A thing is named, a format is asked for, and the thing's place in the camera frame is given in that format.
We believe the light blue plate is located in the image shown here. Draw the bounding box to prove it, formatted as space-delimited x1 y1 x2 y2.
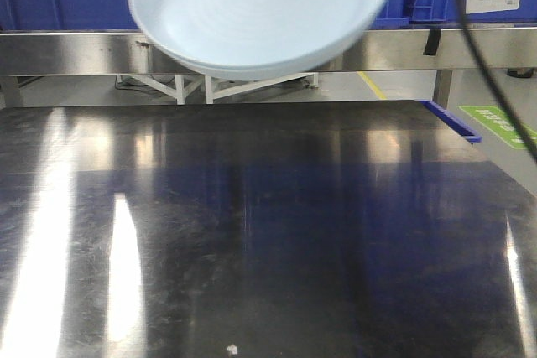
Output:
128 0 387 66
180 54 336 81

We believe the blue crate on shelf middle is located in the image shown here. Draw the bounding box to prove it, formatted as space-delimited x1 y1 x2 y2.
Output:
372 0 409 29

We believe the green floor sign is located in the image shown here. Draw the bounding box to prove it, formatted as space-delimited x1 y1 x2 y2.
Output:
458 106 526 150

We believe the white metal frame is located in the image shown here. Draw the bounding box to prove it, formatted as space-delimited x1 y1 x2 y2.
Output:
115 72 320 105

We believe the black tape strip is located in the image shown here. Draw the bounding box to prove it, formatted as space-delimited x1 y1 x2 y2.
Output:
423 28 442 56

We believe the black cable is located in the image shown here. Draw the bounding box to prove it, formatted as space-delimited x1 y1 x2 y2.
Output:
451 0 537 163

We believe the stainless steel shelf rail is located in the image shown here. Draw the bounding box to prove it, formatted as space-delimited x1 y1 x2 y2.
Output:
1 24 536 76

